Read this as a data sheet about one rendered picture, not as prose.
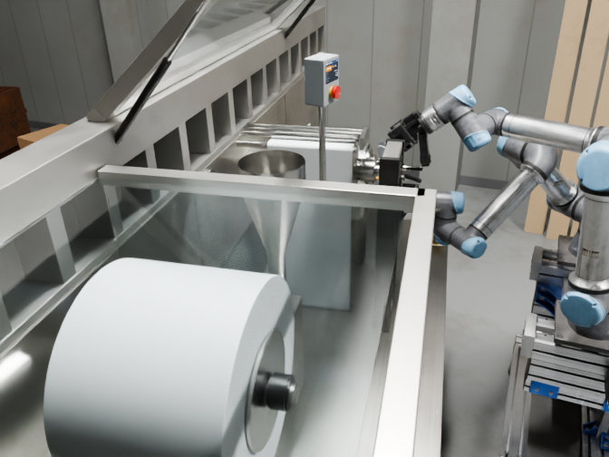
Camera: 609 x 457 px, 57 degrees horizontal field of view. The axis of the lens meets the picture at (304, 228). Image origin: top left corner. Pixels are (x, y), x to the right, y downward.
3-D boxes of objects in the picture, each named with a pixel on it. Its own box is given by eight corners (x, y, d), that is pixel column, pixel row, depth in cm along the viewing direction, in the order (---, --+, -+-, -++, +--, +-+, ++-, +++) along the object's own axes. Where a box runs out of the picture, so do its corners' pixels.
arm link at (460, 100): (476, 105, 163) (460, 81, 164) (444, 127, 168) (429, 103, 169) (480, 105, 170) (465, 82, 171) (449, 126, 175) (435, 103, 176)
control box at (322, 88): (330, 108, 119) (330, 61, 114) (304, 104, 122) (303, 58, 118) (345, 101, 124) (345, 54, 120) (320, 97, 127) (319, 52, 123)
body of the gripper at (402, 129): (388, 128, 182) (418, 106, 176) (403, 149, 184) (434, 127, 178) (385, 136, 175) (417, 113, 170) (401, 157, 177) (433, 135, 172)
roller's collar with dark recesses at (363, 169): (373, 185, 159) (373, 163, 156) (352, 183, 160) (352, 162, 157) (376, 176, 164) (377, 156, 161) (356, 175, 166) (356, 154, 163)
